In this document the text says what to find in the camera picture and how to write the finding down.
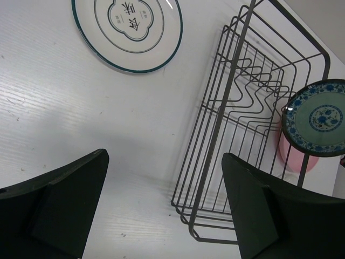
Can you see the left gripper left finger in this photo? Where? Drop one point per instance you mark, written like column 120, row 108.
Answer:
column 50, row 216

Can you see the blue floral patterned plate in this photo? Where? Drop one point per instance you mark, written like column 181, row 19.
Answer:
column 313, row 119

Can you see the clear glass plate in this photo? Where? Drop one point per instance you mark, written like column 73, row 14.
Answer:
column 289, row 177

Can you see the dark wire dish rack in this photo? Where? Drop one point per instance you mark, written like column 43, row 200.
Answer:
column 264, row 56

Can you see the white plate green rim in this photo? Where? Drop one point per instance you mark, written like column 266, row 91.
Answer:
column 131, row 36

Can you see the pink plastic plate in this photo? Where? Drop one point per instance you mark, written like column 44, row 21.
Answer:
column 290, row 155

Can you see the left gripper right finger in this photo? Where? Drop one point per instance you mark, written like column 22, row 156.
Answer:
column 276, row 219

